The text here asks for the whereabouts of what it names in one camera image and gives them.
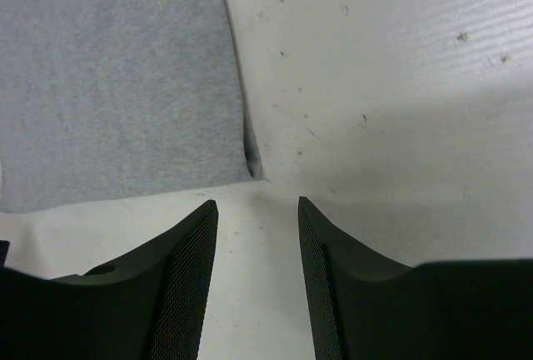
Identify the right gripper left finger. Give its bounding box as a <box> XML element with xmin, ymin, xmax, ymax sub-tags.
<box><xmin>1</xmin><ymin>200</ymin><xmax>218</xmax><ymax>359</ymax></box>

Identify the grey tank top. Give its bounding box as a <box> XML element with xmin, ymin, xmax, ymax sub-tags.
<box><xmin>1</xmin><ymin>0</ymin><xmax>262</xmax><ymax>213</ymax></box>

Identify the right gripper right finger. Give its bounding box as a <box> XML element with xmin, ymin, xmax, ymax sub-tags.
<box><xmin>298</xmin><ymin>197</ymin><xmax>532</xmax><ymax>359</ymax></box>

